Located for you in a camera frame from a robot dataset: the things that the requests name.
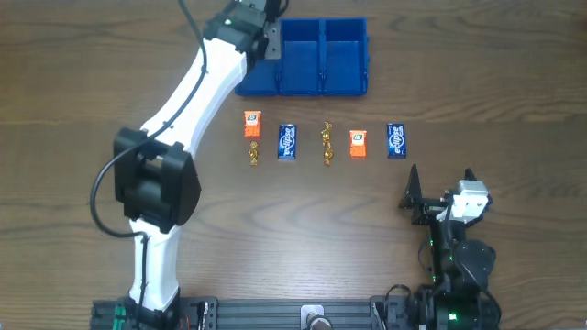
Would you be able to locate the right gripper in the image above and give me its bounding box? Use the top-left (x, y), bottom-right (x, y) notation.
top-left (397, 163), bottom-right (478, 226)

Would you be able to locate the blue tray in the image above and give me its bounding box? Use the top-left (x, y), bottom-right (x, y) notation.
top-left (234, 16), bottom-right (370, 98)

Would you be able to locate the blue candy pack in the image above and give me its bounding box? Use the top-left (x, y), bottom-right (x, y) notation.
top-left (386, 122), bottom-right (408, 160)
top-left (277, 123), bottom-right (298, 161)

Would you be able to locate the orange candy box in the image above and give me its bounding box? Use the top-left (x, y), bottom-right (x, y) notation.
top-left (349, 129), bottom-right (369, 160)
top-left (243, 110), bottom-right (263, 139)

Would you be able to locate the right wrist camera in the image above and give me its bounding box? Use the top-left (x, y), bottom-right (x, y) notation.
top-left (435, 179), bottom-right (490, 225)

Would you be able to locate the mounting rail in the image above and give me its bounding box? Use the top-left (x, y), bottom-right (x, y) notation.
top-left (90, 296), bottom-right (501, 330)

